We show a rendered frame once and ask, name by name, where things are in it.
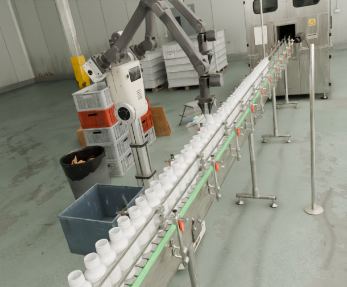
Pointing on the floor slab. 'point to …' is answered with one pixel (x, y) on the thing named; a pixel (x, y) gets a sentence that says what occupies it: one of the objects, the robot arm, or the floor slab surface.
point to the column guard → (77, 62)
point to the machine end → (297, 67)
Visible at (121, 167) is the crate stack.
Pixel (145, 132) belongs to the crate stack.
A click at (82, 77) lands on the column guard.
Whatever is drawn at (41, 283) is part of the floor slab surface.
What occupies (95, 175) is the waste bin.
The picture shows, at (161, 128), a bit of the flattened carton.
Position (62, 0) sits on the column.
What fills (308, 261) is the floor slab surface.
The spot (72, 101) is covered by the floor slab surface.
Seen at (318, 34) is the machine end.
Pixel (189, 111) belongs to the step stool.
